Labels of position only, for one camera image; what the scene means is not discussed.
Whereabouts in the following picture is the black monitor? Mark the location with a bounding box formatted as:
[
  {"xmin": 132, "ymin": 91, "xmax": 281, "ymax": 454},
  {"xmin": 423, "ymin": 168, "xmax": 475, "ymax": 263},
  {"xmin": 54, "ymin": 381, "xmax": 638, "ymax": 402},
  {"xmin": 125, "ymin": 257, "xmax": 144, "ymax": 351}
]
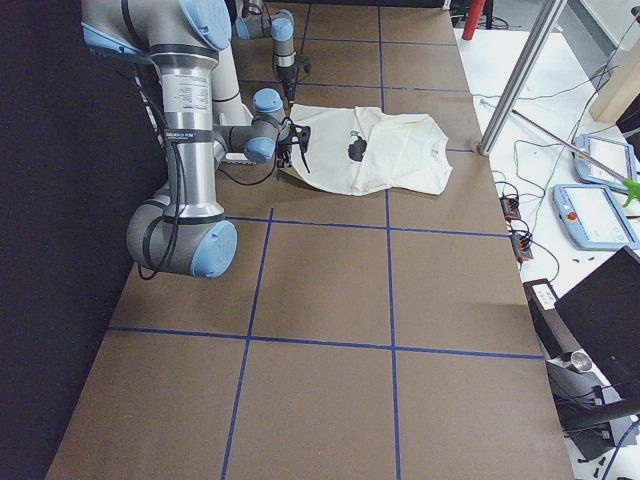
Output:
[{"xmin": 555, "ymin": 246, "xmax": 639, "ymax": 398}]

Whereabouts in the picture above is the dark box with white label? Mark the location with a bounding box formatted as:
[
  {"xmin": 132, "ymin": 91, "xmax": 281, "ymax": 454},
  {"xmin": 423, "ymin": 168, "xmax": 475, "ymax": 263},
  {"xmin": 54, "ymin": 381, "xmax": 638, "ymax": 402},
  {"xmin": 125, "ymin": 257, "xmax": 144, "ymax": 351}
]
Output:
[{"xmin": 523, "ymin": 279, "xmax": 581, "ymax": 363}]

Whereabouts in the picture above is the black cable hub right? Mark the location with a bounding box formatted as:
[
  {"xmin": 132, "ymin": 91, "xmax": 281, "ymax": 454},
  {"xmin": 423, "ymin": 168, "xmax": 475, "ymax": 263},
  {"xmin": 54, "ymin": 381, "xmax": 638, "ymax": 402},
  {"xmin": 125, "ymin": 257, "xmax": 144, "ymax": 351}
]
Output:
[{"xmin": 510, "ymin": 231, "xmax": 533, "ymax": 264}]

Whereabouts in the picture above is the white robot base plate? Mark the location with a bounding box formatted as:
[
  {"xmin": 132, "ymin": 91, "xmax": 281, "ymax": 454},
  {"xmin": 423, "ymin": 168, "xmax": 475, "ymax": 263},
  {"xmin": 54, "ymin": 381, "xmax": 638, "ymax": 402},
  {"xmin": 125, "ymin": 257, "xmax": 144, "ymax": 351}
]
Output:
[{"xmin": 216, "ymin": 151, "xmax": 251, "ymax": 164}]

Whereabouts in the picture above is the cream long-sleeve cat t-shirt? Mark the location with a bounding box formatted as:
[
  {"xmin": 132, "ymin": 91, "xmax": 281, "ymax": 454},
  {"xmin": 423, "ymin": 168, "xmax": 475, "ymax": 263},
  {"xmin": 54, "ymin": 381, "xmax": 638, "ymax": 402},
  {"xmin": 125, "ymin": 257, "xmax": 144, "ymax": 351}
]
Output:
[{"xmin": 285, "ymin": 105, "xmax": 452, "ymax": 196}]

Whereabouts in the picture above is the blue teach pendant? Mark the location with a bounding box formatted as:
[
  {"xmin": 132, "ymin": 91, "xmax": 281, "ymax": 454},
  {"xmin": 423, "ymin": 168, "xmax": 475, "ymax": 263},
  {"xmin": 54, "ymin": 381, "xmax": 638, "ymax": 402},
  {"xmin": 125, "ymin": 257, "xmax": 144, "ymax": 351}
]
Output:
[
  {"xmin": 574, "ymin": 134, "xmax": 637, "ymax": 193},
  {"xmin": 552, "ymin": 184, "xmax": 639, "ymax": 251}
]

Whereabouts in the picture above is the black cable hub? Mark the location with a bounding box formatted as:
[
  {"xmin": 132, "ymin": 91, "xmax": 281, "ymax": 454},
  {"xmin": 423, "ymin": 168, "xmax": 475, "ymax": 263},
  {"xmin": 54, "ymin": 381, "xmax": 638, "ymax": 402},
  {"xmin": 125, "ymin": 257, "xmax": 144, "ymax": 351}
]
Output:
[
  {"xmin": 510, "ymin": 231, "xmax": 533, "ymax": 264},
  {"xmin": 500, "ymin": 196, "xmax": 522, "ymax": 222}
]

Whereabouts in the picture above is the black cable hub left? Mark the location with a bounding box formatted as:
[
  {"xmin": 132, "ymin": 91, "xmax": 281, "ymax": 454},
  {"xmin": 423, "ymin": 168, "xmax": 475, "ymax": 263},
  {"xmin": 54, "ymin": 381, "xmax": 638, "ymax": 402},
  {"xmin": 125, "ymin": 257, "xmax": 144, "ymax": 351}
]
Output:
[{"xmin": 500, "ymin": 196, "xmax": 522, "ymax": 222}]

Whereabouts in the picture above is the blue teach pendant far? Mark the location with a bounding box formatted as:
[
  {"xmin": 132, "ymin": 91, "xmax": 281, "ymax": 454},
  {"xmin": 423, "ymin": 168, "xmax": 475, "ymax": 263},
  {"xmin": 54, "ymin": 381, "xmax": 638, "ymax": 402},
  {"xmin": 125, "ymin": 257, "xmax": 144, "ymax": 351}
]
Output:
[{"xmin": 574, "ymin": 134, "xmax": 637, "ymax": 193}]

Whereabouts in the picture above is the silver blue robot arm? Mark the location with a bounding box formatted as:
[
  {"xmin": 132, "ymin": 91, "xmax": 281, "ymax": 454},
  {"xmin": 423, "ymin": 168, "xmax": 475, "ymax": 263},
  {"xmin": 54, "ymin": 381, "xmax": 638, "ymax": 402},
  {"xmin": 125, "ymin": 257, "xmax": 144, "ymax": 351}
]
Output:
[
  {"xmin": 233, "ymin": 1, "xmax": 312, "ymax": 106},
  {"xmin": 82, "ymin": 1, "xmax": 311, "ymax": 280}
]

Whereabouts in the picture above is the red cylinder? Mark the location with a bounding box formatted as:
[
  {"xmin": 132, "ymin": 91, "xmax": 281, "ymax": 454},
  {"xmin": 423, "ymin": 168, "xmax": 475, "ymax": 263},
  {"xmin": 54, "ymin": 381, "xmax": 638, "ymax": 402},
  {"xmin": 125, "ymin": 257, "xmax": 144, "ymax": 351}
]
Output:
[{"xmin": 462, "ymin": 0, "xmax": 486, "ymax": 41}]

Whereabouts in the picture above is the grey aluminium frame post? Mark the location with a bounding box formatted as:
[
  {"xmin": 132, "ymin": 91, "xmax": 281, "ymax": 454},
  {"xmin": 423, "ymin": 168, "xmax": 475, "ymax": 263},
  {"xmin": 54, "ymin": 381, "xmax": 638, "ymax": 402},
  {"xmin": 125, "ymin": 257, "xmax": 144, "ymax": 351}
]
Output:
[{"xmin": 478, "ymin": 0, "xmax": 567, "ymax": 156}]

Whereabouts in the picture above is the blue teach pendant near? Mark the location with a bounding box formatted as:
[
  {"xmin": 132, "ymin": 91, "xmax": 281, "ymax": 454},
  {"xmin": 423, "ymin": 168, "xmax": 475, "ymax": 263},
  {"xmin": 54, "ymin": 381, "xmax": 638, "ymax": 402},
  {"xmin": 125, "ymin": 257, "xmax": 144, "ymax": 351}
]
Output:
[{"xmin": 552, "ymin": 184, "xmax": 639, "ymax": 251}]

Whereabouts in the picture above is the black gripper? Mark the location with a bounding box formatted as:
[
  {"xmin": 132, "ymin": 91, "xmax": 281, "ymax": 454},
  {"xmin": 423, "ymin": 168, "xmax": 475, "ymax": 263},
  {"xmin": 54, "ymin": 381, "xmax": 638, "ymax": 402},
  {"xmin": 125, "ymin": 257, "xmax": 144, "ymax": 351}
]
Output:
[
  {"xmin": 273, "ymin": 54, "xmax": 311, "ymax": 106},
  {"xmin": 276, "ymin": 122, "xmax": 311, "ymax": 169}
]

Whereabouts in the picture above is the metal reacher grabber stick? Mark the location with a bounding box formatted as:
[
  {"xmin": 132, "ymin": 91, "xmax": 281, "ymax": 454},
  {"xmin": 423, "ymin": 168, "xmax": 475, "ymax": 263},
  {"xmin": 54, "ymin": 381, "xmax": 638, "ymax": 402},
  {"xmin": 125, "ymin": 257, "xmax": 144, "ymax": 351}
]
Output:
[{"xmin": 510, "ymin": 109, "xmax": 639, "ymax": 207}]

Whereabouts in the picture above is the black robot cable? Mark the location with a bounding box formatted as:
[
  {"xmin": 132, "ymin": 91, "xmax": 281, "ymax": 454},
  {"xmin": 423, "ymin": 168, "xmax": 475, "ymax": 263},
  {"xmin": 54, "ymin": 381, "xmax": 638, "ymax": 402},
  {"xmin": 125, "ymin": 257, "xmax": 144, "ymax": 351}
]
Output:
[{"xmin": 132, "ymin": 59, "xmax": 181, "ymax": 281}]

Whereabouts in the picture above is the wooden board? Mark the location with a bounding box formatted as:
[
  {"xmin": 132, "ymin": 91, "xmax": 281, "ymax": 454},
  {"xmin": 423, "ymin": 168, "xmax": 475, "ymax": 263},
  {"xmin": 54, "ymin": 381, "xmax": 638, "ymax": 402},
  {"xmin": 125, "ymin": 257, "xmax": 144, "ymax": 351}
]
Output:
[{"xmin": 589, "ymin": 41, "xmax": 639, "ymax": 123}]

